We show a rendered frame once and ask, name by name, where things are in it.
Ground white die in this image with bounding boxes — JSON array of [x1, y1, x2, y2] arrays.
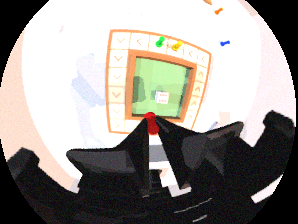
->
[[156, 91, 169, 104]]

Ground red pawn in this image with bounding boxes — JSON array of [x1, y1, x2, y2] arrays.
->
[[145, 112, 158, 135]]

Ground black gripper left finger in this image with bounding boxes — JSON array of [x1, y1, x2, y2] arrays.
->
[[65, 119, 150, 197]]

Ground green pawn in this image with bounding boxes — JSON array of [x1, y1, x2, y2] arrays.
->
[[156, 36, 165, 48]]

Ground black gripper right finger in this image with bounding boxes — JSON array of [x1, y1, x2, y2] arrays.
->
[[156, 117, 245, 190]]

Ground yellow pawn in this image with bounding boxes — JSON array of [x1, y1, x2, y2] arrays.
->
[[172, 40, 182, 51]]

